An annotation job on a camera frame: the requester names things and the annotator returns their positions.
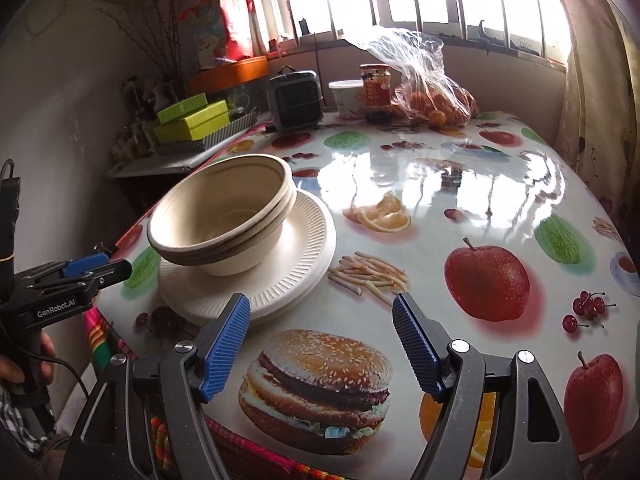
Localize dried branches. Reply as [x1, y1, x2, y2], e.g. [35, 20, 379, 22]
[95, 0, 186, 86]

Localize red gift box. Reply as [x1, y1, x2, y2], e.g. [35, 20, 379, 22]
[177, 0, 255, 71]

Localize red-label jar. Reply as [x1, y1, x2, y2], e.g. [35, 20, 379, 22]
[359, 63, 393, 123]

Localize small black heater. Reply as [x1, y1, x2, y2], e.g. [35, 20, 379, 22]
[266, 66, 325, 133]

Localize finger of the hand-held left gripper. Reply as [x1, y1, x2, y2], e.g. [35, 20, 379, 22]
[15, 252, 112, 286]
[30, 258, 133, 306]

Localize grey side shelf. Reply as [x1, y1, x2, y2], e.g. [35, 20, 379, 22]
[105, 135, 241, 181]

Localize small green box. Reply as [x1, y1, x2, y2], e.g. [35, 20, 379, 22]
[156, 92, 210, 125]

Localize grey striped box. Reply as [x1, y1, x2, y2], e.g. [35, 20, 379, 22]
[155, 110, 258, 156]

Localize pile of oranges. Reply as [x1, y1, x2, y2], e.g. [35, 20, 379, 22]
[392, 85, 478, 128]

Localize patterned curtain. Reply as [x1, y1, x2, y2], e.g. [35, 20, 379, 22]
[545, 0, 640, 221]

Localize person's left hand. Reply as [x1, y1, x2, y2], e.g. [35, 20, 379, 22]
[0, 332, 56, 388]

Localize row of small bottles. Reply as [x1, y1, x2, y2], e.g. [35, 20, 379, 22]
[112, 110, 161, 161]

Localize orange tray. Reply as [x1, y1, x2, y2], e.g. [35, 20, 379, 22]
[187, 55, 271, 96]

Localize person's left forearm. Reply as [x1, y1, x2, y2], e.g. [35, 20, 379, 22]
[0, 385, 56, 456]

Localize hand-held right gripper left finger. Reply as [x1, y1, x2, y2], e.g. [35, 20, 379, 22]
[60, 292, 252, 480]

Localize black cable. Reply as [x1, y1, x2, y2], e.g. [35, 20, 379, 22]
[0, 317, 96, 413]

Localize white tub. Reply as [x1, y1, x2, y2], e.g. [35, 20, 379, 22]
[328, 80, 365, 118]

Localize clear plastic bag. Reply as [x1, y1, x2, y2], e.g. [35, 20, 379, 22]
[345, 25, 478, 128]

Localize fruit-print tablecloth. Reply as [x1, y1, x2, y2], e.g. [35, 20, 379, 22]
[92, 110, 640, 466]

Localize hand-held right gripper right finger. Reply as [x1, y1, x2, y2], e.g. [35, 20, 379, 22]
[391, 292, 583, 480]

